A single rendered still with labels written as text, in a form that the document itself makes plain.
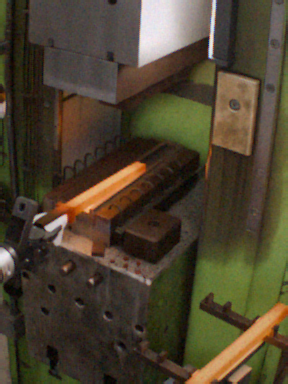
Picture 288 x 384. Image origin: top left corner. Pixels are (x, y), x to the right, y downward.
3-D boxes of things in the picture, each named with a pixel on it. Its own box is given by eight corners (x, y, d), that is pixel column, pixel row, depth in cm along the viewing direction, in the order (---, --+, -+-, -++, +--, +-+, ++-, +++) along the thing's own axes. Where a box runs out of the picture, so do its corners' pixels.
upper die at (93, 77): (115, 104, 153) (117, 63, 148) (42, 84, 162) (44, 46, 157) (208, 57, 185) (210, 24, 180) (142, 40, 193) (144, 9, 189)
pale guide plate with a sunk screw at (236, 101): (248, 156, 155) (256, 83, 146) (211, 144, 159) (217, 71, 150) (252, 153, 156) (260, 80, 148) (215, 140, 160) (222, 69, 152)
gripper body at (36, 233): (25, 250, 161) (-8, 273, 151) (24, 217, 157) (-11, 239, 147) (52, 262, 157) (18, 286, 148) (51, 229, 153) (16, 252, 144)
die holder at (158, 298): (139, 411, 181) (149, 282, 159) (27, 354, 198) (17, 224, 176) (235, 308, 223) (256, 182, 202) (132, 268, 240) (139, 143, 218)
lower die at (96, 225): (109, 247, 170) (110, 216, 166) (42, 219, 179) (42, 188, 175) (197, 178, 202) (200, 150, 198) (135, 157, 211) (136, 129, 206)
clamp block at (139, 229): (154, 265, 165) (156, 241, 162) (122, 253, 169) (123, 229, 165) (181, 242, 174) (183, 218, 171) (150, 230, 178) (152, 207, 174)
